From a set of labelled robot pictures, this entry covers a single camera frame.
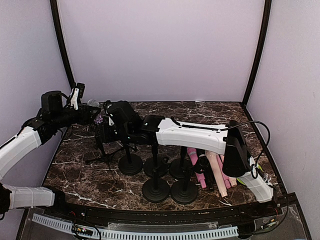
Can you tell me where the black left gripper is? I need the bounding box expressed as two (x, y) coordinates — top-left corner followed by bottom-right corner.
(52, 103), (101, 129)

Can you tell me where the black tripod shock-mount stand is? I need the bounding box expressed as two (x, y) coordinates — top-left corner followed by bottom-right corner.
(85, 120), (124, 170)

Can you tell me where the black stand of small beige microphone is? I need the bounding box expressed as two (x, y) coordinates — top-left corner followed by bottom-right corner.
(118, 145), (143, 176)

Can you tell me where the black round-base stand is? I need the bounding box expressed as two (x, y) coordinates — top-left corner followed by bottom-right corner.
(170, 156), (210, 205)
(142, 155), (170, 203)

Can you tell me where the black stand with clip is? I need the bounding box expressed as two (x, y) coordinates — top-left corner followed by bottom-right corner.
(169, 146), (193, 180)

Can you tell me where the black round-base stand front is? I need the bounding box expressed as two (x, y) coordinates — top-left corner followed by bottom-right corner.
(170, 156), (210, 205)

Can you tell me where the black microphone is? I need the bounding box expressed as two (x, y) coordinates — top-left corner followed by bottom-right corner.
(196, 149), (215, 192)

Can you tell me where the small beige microphone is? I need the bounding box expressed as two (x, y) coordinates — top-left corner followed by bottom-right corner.
(205, 150), (228, 198)

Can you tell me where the beige microphone tall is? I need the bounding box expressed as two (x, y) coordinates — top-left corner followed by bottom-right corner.
(221, 155), (237, 187)

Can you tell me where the glitter silver-head microphone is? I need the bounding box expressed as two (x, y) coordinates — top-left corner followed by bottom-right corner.
(87, 99), (107, 131)

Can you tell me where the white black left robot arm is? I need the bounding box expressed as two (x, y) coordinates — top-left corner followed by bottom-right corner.
(0, 88), (101, 218)

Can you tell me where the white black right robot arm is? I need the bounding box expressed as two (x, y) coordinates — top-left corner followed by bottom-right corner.
(94, 101), (278, 217)

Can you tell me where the green plate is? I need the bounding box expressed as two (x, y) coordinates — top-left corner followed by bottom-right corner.
(236, 164), (264, 186)

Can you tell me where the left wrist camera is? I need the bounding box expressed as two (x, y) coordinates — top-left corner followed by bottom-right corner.
(66, 82), (85, 110)

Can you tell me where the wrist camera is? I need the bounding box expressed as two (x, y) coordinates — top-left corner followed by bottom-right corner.
(102, 100), (114, 126)
(66, 82), (85, 110)

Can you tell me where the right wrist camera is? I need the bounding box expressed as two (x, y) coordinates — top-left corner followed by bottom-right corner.
(102, 100), (114, 126)

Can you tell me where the white cable duct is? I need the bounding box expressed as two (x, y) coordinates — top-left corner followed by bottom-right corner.
(32, 213), (239, 240)

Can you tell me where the black front rail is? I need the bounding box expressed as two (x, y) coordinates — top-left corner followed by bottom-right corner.
(66, 202), (282, 225)

